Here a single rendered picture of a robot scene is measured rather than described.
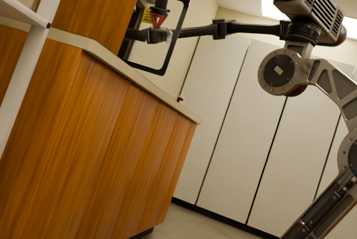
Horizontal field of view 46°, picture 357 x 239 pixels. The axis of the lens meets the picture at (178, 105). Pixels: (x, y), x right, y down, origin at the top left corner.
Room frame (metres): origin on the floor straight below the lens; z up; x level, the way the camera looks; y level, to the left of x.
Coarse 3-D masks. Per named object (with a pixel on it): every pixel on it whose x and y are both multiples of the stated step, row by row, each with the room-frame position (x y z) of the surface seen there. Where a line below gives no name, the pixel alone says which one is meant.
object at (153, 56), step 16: (144, 0) 2.00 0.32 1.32; (176, 0) 1.96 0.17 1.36; (176, 16) 1.96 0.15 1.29; (128, 32) 2.01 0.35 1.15; (144, 32) 1.99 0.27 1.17; (160, 32) 1.97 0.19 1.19; (176, 32) 1.95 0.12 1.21; (128, 48) 2.00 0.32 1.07; (144, 48) 1.98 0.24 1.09; (160, 48) 1.96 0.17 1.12; (128, 64) 1.99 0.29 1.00; (144, 64) 1.97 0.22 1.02; (160, 64) 1.96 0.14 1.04
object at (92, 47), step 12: (12, 24) 1.35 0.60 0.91; (24, 24) 1.34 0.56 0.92; (48, 36) 1.32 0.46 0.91; (60, 36) 1.31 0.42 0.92; (72, 36) 1.30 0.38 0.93; (84, 36) 1.29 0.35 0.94; (84, 48) 1.28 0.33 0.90; (96, 48) 1.30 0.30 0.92; (108, 60) 1.41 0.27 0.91; (120, 60) 1.50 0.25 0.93; (120, 72) 1.57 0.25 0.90; (132, 72) 1.64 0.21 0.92; (144, 84) 1.81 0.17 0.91; (156, 96) 2.05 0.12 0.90; (168, 96) 2.20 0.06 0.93; (180, 108) 2.51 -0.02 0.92; (192, 120) 2.98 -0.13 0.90
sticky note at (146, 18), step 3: (144, 9) 2.00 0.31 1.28; (147, 9) 1.99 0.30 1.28; (144, 12) 2.00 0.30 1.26; (147, 12) 1.99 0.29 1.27; (144, 15) 1.99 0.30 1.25; (147, 15) 1.99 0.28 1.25; (144, 18) 1.99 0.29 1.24; (147, 18) 1.99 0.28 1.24; (150, 18) 1.99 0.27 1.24; (141, 21) 2.00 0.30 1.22; (144, 21) 1.99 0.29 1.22; (147, 21) 1.99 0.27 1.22; (150, 21) 1.99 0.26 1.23
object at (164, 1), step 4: (156, 0) 1.87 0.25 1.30; (160, 0) 1.86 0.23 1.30; (164, 0) 1.86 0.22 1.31; (156, 4) 1.87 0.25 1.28; (160, 4) 1.86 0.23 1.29; (164, 4) 1.87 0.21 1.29; (152, 8) 1.86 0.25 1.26; (156, 8) 1.85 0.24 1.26; (160, 8) 1.87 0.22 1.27; (164, 8) 1.88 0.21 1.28
